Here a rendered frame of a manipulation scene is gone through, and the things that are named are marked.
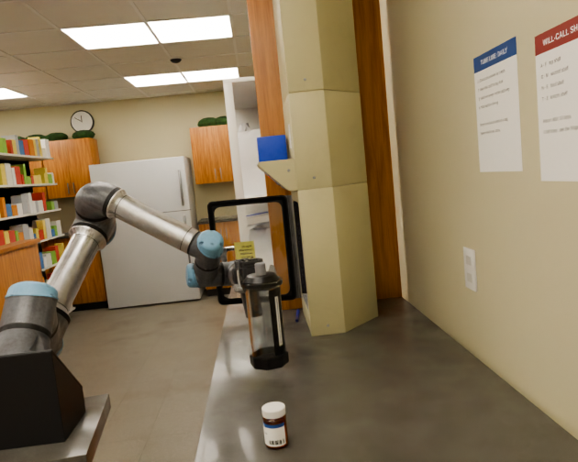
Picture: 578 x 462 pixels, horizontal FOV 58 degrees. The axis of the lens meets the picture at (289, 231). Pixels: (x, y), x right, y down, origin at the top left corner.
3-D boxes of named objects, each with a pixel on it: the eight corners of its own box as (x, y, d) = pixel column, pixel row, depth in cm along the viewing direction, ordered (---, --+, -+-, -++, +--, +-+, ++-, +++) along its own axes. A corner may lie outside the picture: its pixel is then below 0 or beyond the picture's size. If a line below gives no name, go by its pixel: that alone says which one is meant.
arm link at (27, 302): (-9, 322, 119) (4, 272, 127) (2, 349, 129) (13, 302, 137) (49, 322, 122) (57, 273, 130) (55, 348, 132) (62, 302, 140)
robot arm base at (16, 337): (-30, 360, 111) (-19, 319, 117) (-12, 389, 123) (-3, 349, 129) (47, 357, 115) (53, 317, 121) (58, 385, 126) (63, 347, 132)
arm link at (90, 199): (88, 159, 157) (233, 231, 152) (91, 185, 166) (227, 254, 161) (62, 182, 150) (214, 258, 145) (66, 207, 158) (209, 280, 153)
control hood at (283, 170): (290, 188, 196) (287, 161, 195) (297, 191, 164) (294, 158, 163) (260, 191, 195) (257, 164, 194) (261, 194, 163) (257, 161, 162)
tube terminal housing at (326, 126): (367, 303, 202) (350, 100, 194) (388, 327, 170) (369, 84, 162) (303, 311, 201) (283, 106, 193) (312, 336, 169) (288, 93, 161)
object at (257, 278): (284, 288, 134) (282, 263, 133) (250, 294, 131) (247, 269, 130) (273, 281, 143) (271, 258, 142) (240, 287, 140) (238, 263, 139)
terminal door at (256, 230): (297, 299, 199) (286, 194, 195) (218, 305, 202) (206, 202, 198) (297, 299, 200) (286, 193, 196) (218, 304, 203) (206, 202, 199)
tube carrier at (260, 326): (295, 360, 136) (287, 280, 133) (255, 369, 132) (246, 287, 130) (282, 348, 146) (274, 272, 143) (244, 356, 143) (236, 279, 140)
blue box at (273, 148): (286, 161, 193) (283, 137, 192) (288, 160, 183) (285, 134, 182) (259, 164, 192) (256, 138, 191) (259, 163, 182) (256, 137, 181)
